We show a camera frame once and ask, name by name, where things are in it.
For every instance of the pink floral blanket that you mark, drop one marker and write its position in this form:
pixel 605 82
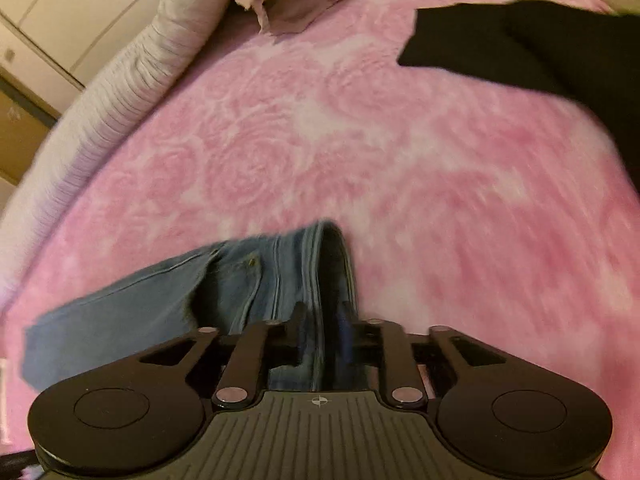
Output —
pixel 501 212

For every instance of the black garment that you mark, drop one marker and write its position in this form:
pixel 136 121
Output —
pixel 588 57

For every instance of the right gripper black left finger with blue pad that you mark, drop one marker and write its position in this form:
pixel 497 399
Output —
pixel 234 371

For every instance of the blue denim jeans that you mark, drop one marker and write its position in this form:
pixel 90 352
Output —
pixel 227 285

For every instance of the brown wooden door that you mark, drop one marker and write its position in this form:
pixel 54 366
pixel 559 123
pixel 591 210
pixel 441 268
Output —
pixel 24 126

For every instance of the white sliding wardrobe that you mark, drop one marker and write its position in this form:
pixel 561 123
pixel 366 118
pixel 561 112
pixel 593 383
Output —
pixel 55 47

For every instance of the grey striped duvet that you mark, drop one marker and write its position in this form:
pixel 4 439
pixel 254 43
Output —
pixel 111 107

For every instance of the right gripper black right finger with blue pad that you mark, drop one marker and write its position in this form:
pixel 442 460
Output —
pixel 379 355

